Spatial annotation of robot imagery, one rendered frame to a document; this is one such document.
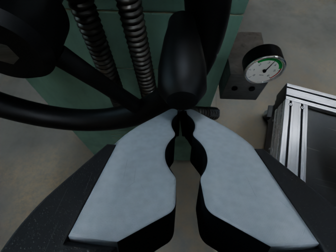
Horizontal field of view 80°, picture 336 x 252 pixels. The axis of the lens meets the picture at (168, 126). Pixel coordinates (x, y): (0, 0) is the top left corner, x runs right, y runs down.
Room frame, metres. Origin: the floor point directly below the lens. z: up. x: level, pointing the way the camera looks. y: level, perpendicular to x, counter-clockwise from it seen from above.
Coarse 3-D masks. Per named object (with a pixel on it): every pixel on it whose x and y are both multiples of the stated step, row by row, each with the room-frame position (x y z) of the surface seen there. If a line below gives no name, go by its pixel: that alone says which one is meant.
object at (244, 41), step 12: (240, 36) 0.37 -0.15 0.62; (252, 36) 0.37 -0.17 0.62; (240, 48) 0.33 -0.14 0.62; (228, 60) 0.30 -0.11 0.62; (240, 60) 0.30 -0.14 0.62; (228, 72) 0.27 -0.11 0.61; (240, 72) 0.27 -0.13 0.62; (228, 84) 0.26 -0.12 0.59; (240, 84) 0.26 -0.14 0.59; (252, 84) 0.26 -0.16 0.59; (264, 84) 0.26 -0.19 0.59; (228, 96) 0.26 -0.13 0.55; (240, 96) 0.26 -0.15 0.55; (252, 96) 0.26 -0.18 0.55
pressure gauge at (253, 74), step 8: (256, 48) 0.26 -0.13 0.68; (264, 48) 0.25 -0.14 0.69; (272, 48) 0.25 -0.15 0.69; (248, 56) 0.25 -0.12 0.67; (256, 56) 0.24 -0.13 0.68; (264, 56) 0.24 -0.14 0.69; (272, 56) 0.23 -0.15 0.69; (280, 56) 0.24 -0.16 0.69; (248, 64) 0.24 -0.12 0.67; (256, 64) 0.24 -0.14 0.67; (264, 64) 0.24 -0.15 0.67; (272, 64) 0.24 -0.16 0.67; (280, 64) 0.24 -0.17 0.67; (248, 72) 0.24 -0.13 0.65; (256, 72) 0.24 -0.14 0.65; (264, 72) 0.24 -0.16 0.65; (272, 72) 0.24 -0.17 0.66; (280, 72) 0.23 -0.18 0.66; (248, 80) 0.23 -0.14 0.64; (256, 80) 0.24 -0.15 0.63; (264, 80) 0.24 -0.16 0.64
